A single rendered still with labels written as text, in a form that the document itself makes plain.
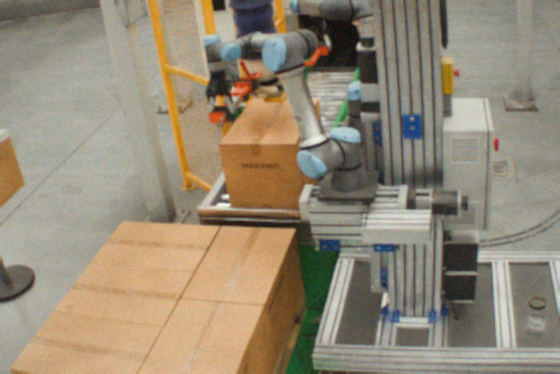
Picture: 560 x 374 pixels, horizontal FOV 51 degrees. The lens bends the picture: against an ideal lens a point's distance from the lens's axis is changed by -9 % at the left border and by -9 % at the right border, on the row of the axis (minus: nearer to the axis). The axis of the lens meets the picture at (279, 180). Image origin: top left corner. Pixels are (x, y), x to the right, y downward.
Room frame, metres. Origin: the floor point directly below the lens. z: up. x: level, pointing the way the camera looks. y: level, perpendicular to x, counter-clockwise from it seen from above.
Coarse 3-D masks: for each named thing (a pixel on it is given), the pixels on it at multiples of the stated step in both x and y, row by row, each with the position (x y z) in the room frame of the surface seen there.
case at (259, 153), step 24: (240, 120) 3.21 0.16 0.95; (264, 120) 3.16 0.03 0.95; (288, 120) 3.11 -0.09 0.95; (240, 144) 2.90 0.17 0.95; (264, 144) 2.86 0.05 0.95; (288, 144) 2.83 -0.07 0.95; (240, 168) 2.91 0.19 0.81; (264, 168) 2.87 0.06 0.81; (288, 168) 2.83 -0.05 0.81; (240, 192) 2.92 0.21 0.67; (264, 192) 2.87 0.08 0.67; (288, 192) 2.84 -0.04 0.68
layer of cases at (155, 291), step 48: (144, 240) 2.77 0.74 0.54; (192, 240) 2.71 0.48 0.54; (240, 240) 2.66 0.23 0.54; (288, 240) 2.60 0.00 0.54; (96, 288) 2.39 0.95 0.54; (144, 288) 2.35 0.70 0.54; (192, 288) 2.31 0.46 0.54; (240, 288) 2.27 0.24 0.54; (288, 288) 2.46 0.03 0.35; (48, 336) 2.06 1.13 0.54; (96, 336) 2.03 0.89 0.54; (144, 336) 2.01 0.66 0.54; (192, 336) 1.97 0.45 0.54; (240, 336) 1.94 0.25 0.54
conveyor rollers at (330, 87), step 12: (312, 72) 4.97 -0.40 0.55; (324, 72) 4.94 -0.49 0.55; (336, 72) 4.91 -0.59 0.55; (348, 72) 4.87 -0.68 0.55; (312, 84) 4.70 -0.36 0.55; (324, 84) 4.66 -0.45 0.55; (336, 84) 4.63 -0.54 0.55; (348, 84) 4.60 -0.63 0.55; (312, 96) 4.50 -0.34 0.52; (324, 96) 4.40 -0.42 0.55; (336, 96) 4.37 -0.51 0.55; (324, 108) 4.20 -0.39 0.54; (336, 108) 4.17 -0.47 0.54; (324, 120) 4.00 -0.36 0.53; (348, 120) 3.96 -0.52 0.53; (324, 132) 3.78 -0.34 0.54; (228, 204) 3.02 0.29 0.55
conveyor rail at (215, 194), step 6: (222, 174) 3.29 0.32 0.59; (222, 180) 3.22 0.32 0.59; (216, 186) 3.16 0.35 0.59; (222, 186) 3.17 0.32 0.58; (210, 192) 3.10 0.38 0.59; (216, 192) 3.09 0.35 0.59; (222, 192) 3.15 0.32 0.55; (210, 198) 3.03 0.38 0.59; (216, 198) 3.06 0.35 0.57; (204, 204) 2.98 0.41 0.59; (210, 204) 2.98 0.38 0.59; (216, 204) 3.05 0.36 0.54
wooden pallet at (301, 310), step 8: (304, 296) 2.68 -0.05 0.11; (304, 304) 2.67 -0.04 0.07; (296, 312) 2.52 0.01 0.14; (304, 312) 2.65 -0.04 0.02; (296, 320) 2.56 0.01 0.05; (296, 328) 2.53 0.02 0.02; (288, 336) 2.35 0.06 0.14; (296, 336) 2.47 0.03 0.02; (288, 344) 2.41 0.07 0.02; (288, 352) 2.35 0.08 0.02; (280, 360) 2.30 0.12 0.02; (288, 360) 2.30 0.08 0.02; (280, 368) 2.17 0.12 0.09
